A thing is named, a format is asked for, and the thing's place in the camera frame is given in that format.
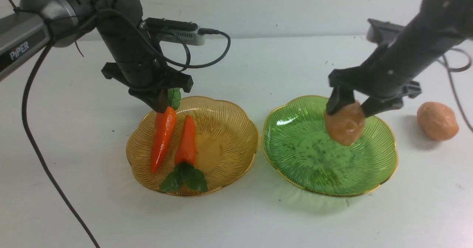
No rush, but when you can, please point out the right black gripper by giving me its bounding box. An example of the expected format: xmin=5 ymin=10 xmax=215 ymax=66
xmin=326 ymin=43 xmax=422 ymax=117

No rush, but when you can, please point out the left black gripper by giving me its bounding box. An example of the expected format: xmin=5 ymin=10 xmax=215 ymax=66
xmin=101 ymin=37 xmax=194 ymax=113

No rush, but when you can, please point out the brown toy potato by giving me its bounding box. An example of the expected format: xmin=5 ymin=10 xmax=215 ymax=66
xmin=416 ymin=102 xmax=459 ymax=142
xmin=325 ymin=101 xmax=365 ymax=147

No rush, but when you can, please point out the orange toy carrot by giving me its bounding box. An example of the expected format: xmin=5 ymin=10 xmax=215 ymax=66
xmin=159 ymin=115 xmax=208 ymax=193
xmin=149 ymin=88 xmax=182 ymax=173

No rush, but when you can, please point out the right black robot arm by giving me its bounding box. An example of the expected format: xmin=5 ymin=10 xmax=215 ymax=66
xmin=326 ymin=0 xmax=473 ymax=117

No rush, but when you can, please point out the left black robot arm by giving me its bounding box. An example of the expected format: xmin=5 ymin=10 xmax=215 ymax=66
xmin=1 ymin=0 xmax=231 ymax=115

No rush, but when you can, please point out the green ribbed plastic plate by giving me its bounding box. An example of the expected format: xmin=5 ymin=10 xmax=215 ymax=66
xmin=261 ymin=95 xmax=399 ymax=197

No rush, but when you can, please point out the amber ribbed plastic plate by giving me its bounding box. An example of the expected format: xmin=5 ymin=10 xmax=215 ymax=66
xmin=126 ymin=96 xmax=259 ymax=194

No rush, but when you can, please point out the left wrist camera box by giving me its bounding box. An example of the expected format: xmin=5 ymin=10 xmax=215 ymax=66
xmin=140 ymin=18 xmax=206 ymax=46

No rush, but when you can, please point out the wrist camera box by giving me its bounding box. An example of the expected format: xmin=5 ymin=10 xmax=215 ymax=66
xmin=140 ymin=18 xmax=206 ymax=46
xmin=365 ymin=18 xmax=404 ymax=45

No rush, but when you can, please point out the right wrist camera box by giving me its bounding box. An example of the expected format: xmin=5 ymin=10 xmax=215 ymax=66
xmin=365 ymin=18 xmax=404 ymax=45

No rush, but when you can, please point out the black camera cable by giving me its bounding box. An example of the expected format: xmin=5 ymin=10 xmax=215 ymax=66
xmin=96 ymin=8 xmax=231 ymax=70

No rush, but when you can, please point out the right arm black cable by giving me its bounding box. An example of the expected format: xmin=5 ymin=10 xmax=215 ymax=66
xmin=436 ymin=48 xmax=473 ymax=133

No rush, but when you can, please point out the long black arm cable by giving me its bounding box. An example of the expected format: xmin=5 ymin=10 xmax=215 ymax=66
xmin=21 ymin=41 xmax=101 ymax=248

